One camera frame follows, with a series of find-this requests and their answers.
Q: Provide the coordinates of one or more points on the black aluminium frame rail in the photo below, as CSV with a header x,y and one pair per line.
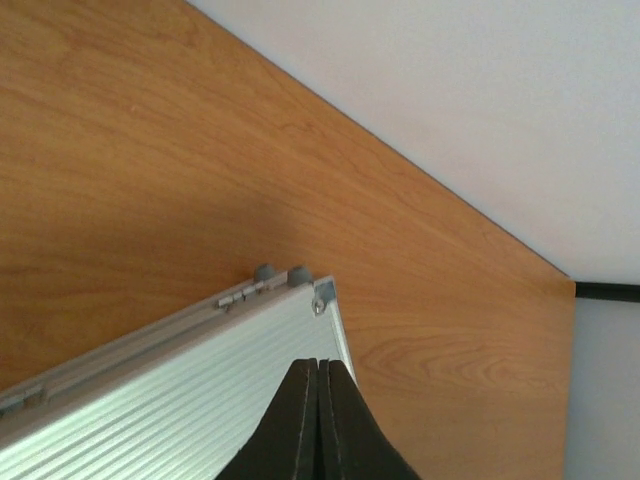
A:
x,y
608,291

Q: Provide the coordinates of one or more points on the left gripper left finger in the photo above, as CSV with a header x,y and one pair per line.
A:
x,y
283,445

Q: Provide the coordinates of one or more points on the aluminium poker case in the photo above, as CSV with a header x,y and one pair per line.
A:
x,y
175,399

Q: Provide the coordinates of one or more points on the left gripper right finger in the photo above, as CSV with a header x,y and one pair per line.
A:
x,y
352,445

